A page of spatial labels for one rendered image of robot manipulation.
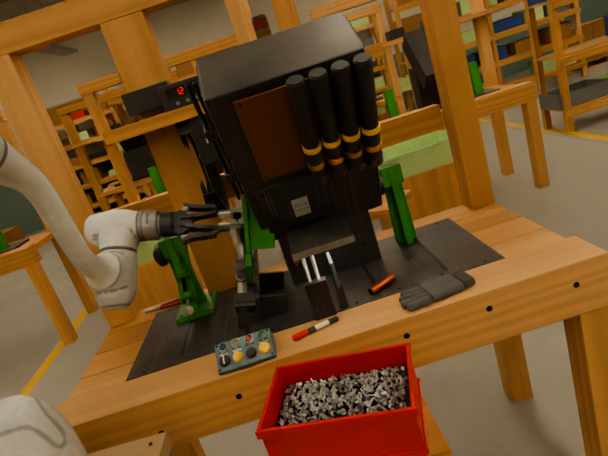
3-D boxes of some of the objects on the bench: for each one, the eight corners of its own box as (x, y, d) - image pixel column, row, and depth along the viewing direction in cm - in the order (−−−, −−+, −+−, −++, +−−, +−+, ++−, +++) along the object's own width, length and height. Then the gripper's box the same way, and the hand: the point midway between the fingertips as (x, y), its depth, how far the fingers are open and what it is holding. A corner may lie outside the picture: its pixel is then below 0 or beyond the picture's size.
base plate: (506, 263, 134) (505, 257, 134) (128, 386, 135) (125, 380, 134) (450, 223, 175) (448, 217, 174) (157, 318, 175) (156, 312, 174)
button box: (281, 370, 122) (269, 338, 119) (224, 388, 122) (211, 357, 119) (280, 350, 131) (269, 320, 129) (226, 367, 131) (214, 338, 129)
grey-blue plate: (349, 308, 134) (335, 262, 130) (342, 309, 134) (327, 264, 130) (343, 293, 143) (330, 251, 139) (337, 295, 143) (323, 252, 139)
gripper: (156, 242, 136) (242, 237, 138) (158, 194, 143) (240, 190, 145) (162, 254, 142) (243, 249, 144) (164, 208, 150) (242, 203, 152)
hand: (230, 220), depth 144 cm, fingers closed on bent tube, 3 cm apart
